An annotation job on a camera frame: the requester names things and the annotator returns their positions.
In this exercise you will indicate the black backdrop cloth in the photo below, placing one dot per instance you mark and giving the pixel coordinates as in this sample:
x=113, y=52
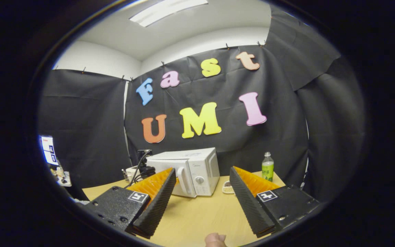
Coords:
x=87, y=120

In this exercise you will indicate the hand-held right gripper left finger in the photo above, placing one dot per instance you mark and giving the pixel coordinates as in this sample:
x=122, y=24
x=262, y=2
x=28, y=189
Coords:
x=159, y=206

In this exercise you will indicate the white toaster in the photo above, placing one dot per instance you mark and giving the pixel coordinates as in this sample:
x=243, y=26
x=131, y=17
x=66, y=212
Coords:
x=132, y=172

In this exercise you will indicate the divided white tray of grains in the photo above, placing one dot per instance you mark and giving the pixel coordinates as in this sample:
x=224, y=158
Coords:
x=227, y=187

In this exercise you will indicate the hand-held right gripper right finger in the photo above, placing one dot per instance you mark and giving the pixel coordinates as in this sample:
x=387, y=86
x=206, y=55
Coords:
x=247, y=206

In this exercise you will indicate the white microwave oven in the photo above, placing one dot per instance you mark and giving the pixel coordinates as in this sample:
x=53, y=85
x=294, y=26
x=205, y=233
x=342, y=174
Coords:
x=201, y=164

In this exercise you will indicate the green drink bottle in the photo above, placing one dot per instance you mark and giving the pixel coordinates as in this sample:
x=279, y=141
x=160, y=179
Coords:
x=267, y=169

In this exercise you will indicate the long ceiling light panel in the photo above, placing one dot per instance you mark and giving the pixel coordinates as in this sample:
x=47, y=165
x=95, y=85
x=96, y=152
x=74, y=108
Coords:
x=166, y=12

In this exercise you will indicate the white printed paper sheet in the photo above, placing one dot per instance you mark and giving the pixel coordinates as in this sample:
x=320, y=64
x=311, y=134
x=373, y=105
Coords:
x=47, y=143
x=51, y=157

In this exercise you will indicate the white cluttered shelf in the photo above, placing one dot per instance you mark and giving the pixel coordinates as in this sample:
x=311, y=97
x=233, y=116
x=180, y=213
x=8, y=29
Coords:
x=63, y=180

